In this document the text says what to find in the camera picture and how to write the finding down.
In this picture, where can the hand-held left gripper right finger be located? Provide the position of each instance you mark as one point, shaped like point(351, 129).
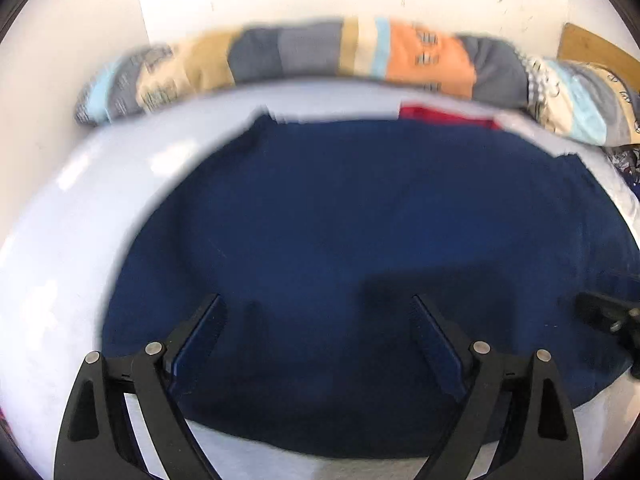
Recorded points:
point(440, 350)

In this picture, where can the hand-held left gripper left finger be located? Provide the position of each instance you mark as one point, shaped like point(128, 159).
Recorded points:
point(197, 345)

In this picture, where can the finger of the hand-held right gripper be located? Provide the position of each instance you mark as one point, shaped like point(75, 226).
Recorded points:
point(600, 307)

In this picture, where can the navy work jacket red collar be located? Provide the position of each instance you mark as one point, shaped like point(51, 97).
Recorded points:
point(320, 235)

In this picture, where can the dark floral cloth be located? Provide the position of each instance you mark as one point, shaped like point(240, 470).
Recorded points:
point(627, 160)

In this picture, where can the light blue cloud bed sheet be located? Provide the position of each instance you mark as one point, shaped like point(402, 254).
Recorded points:
point(65, 260)

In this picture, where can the wooden headboard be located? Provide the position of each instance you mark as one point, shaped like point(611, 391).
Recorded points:
point(585, 45)

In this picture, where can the rolled patchwork quilt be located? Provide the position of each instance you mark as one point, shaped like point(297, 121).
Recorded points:
point(300, 50)

